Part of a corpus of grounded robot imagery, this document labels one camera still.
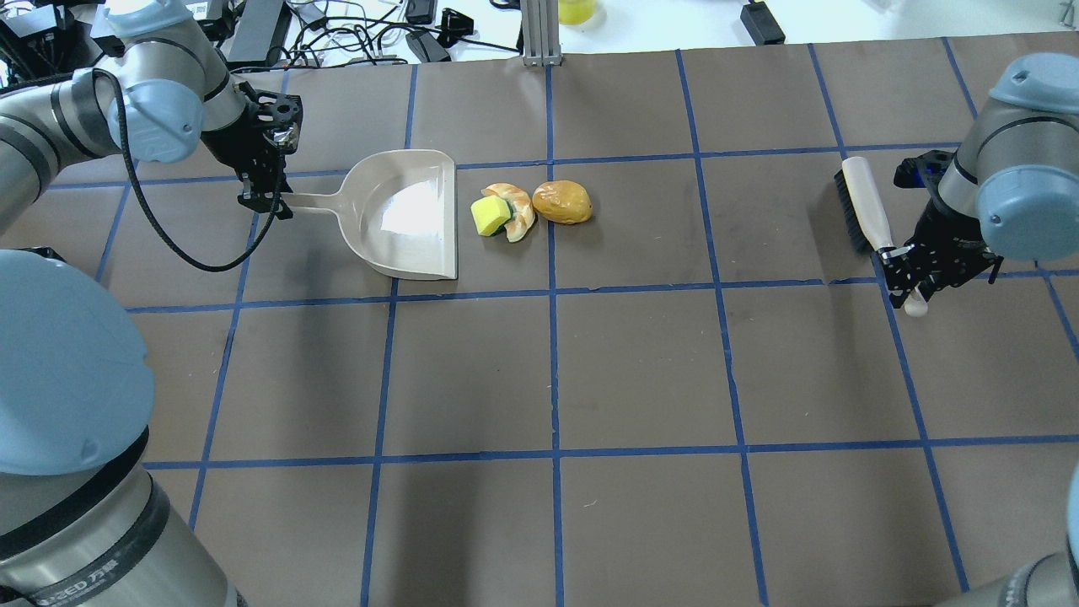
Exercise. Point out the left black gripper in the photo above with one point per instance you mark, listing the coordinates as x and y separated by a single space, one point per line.
233 143

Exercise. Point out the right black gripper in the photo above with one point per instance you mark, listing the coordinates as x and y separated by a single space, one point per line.
946 226

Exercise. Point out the beige hand brush black bristles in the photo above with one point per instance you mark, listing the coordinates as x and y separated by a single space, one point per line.
866 221

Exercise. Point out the beige plastic dustpan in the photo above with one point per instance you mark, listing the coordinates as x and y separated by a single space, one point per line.
397 211

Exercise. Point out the yellow green sponge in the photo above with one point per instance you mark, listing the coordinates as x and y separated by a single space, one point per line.
490 214

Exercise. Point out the croissant bread piece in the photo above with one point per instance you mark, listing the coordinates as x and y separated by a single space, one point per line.
522 213

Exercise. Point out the round brown bread roll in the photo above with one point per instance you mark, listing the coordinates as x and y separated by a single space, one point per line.
563 201

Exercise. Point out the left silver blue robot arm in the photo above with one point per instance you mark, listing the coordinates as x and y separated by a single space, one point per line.
84 522

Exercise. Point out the black electronics box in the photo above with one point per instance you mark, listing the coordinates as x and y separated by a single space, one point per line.
258 39

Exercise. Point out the black power adapter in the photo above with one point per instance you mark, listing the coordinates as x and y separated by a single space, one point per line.
761 24

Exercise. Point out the aluminium frame post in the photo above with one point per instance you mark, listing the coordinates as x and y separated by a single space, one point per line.
540 29

